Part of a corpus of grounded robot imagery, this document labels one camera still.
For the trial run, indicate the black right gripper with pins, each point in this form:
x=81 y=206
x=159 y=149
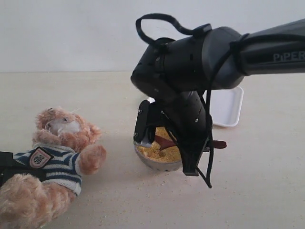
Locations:
x=186 y=144

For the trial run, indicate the dark red wooden spoon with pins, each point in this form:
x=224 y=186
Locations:
x=164 y=143

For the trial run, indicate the tan teddy bear striped sweater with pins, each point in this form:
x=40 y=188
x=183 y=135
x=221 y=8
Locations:
x=64 y=149

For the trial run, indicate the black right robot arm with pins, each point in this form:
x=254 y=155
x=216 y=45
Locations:
x=181 y=74

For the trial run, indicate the steel bowl of yellow grain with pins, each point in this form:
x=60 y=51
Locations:
x=167 y=160

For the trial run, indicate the white rectangular plastic tray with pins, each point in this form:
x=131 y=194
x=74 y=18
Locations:
x=226 y=109

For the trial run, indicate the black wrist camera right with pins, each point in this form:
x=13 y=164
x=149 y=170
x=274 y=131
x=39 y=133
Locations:
x=144 y=133

